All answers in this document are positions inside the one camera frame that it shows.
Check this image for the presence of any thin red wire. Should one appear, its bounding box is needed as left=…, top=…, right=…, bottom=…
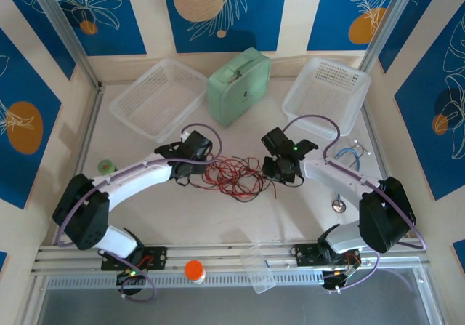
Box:
left=217, top=156, right=280, bottom=201
left=206, top=157, right=264, bottom=203
left=205, top=153, right=266, bottom=202

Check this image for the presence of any blue stethoscope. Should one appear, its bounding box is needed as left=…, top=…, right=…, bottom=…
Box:
left=331, top=138, right=372, bottom=214

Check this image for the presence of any white perforated plastic basket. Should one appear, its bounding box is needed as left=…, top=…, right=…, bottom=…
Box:
left=108, top=57, right=209, bottom=144
left=282, top=56, right=372, bottom=137

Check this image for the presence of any mint green zip case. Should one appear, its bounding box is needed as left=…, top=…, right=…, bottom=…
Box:
left=206, top=47, right=272, bottom=127

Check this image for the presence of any orange capped white bottle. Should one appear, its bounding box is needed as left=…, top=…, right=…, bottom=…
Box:
left=183, top=259, right=207, bottom=284

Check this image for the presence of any clear plastic container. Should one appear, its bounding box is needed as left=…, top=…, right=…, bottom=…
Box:
left=239, top=244, right=277, bottom=295

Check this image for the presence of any aluminium table edge rail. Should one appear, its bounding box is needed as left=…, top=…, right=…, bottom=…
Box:
left=74, top=84, right=105, bottom=180
left=361, top=105, right=392, bottom=182

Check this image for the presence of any long aluminium mounting rail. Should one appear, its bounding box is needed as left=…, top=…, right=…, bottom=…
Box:
left=31, top=244, right=433, bottom=277

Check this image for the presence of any grey slotted cable duct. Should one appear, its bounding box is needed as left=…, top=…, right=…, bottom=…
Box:
left=46, top=272, right=328, bottom=290

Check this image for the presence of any aluminium frame post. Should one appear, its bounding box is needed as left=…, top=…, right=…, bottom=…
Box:
left=25, top=0, right=102, bottom=89
left=358, top=0, right=419, bottom=71

